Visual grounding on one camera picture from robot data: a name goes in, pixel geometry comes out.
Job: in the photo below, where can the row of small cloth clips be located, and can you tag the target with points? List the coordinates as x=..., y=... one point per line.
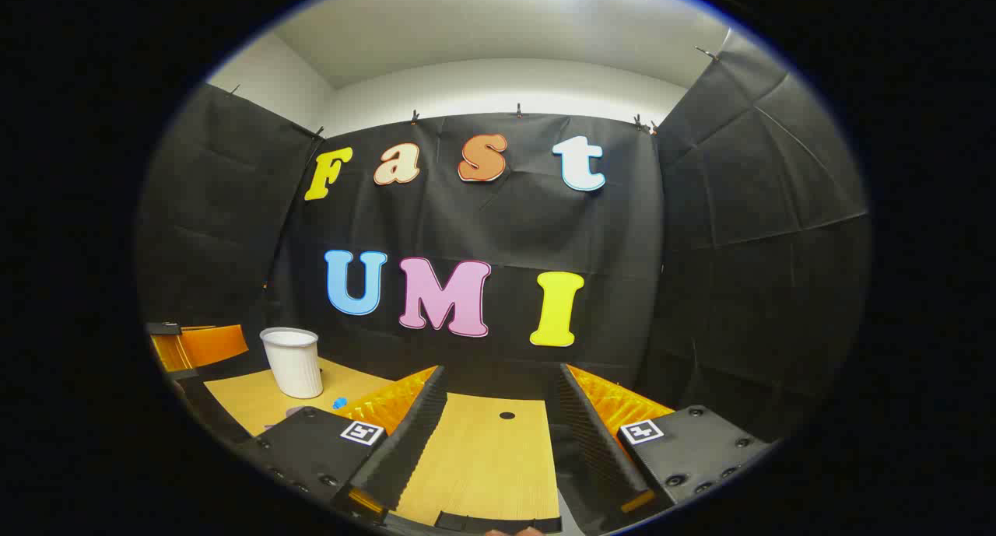
x=415, y=118

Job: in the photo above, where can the wooden desktop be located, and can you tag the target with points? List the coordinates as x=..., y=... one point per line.
x=482, y=458

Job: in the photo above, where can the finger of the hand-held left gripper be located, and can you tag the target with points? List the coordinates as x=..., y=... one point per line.
x=214, y=345
x=212, y=404

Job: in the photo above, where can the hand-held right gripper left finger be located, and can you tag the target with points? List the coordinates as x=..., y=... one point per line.
x=412, y=435

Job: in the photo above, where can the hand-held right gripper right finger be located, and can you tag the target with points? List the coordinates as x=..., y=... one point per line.
x=591, y=443

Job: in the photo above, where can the white ribbed garbage bin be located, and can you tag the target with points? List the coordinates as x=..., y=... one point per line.
x=294, y=365

